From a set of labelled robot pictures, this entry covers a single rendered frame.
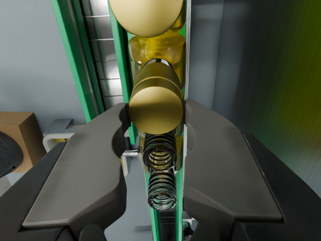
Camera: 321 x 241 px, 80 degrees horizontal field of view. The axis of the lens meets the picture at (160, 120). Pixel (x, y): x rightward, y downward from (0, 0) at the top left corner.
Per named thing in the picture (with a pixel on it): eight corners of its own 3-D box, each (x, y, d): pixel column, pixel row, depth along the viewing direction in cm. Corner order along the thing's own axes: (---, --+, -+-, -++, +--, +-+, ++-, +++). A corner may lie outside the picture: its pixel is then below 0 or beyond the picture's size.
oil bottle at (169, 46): (174, 50, 37) (188, 101, 19) (145, 52, 37) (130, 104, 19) (174, 17, 34) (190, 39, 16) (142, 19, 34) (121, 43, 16)
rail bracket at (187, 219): (200, 196, 61) (210, 242, 49) (179, 197, 61) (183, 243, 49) (201, 188, 58) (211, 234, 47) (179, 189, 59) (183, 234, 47)
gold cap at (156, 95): (179, 104, 16) (185, 135, 12) (137, 105, 16) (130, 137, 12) (179, 60, 14) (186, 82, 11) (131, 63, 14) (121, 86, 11)
